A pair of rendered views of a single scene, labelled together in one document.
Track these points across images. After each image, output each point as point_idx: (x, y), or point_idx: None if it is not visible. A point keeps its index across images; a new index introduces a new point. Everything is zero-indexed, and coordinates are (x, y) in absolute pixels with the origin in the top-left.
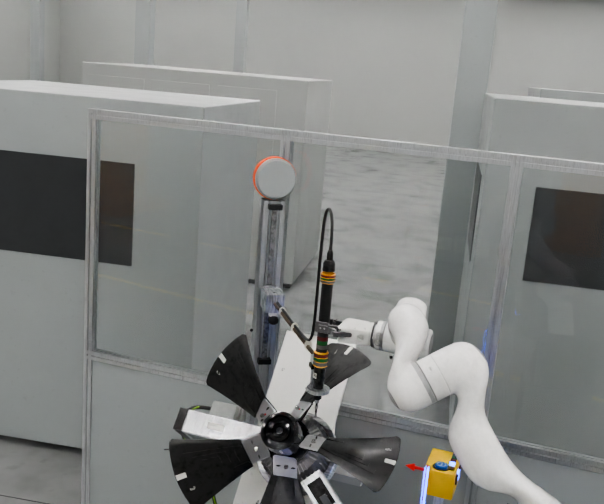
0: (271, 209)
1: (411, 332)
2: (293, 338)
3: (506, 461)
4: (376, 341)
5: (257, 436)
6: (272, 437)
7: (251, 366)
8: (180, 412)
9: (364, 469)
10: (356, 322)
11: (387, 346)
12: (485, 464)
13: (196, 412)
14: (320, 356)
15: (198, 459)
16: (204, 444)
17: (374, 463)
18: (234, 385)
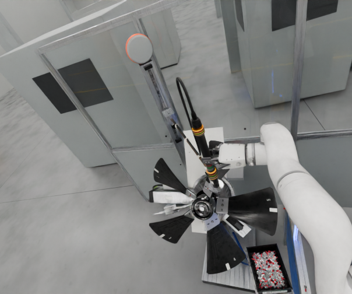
0: (146, 70)
1: (343, 255)
2: (188, 134)
3: None
4: (250, 163)
5: (191, 210)
6: (199, 213)
7: (172, 174)
8: (150, 193)
9: (260, 221)
10: (229, 150)
11: (260, 164)
12: None
13: (157, 192)
14: (211, 174)
15: (166, 228)
16: (166, 222)
17: (264, 214)
18: (168, 182)
